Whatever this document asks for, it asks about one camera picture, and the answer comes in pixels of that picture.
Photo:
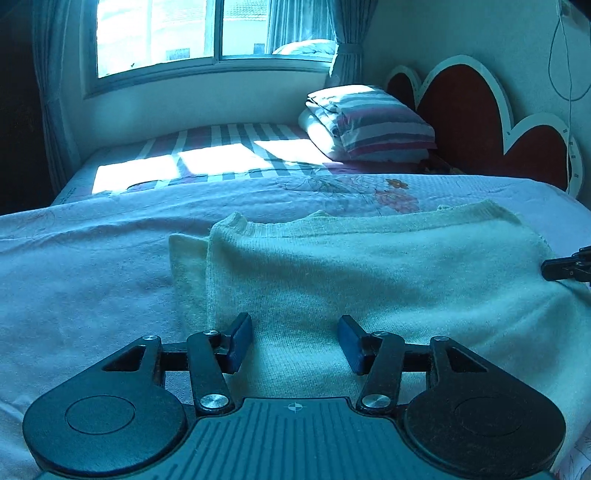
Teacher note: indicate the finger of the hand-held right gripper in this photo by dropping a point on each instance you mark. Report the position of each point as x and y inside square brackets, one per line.
[561, 268]

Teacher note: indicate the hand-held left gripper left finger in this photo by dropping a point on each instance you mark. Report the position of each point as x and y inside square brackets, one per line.
[240, 341]

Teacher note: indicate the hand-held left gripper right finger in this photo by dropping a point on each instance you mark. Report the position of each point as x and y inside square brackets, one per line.
[351, 344]

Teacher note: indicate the white knit sweater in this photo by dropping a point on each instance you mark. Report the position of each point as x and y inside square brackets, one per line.
[369, 277]

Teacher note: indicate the floral bed sheet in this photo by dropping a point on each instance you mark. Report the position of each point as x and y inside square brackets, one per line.
[92, 267]

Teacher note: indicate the red and white headboard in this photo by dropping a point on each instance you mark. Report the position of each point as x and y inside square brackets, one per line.
[466, 110]

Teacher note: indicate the striped mattress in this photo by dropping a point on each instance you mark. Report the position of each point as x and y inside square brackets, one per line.
[207, 157]

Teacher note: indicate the striped pillow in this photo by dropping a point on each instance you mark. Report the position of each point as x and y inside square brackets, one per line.
[378, 124]

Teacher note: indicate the bedding on window sill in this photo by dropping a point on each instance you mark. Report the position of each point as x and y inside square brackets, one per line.
[304, 47]

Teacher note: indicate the blue curtain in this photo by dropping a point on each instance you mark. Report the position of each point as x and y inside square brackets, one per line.
[341, 32]
[60, 92]

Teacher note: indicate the window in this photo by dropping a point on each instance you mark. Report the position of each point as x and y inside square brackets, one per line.
[157, 32]

